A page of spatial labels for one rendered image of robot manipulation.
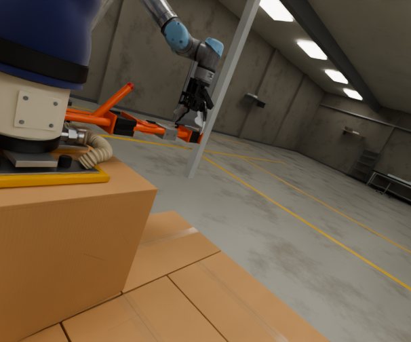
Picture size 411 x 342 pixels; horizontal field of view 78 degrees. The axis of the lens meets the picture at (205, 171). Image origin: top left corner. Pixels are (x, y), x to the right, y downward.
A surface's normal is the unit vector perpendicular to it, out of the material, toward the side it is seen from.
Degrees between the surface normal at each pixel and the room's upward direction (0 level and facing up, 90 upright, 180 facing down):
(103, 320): 0
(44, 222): 90
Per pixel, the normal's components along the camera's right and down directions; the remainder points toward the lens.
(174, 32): -0.15, 0.23
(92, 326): 0.36, -0.89
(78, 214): 0.74, 0.44
